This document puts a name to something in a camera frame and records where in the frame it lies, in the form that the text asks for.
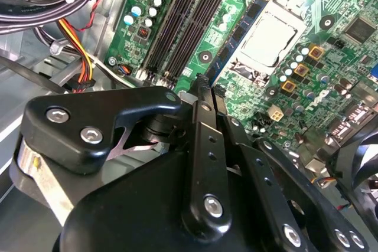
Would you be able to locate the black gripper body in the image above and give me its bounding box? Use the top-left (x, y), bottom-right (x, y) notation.
top-left (8, 109), bottom-right (277, 252)

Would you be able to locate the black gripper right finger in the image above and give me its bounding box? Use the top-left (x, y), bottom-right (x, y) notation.
top-left (214, 85), bottom-right (370, 252)

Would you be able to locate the blue RAM stick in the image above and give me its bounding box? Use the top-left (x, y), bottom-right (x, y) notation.
top-left (206, 0), bottom-right (277, 86)

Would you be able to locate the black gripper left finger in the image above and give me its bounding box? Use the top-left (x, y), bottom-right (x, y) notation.
top-left (25, 73), bottom-right (233, 238)

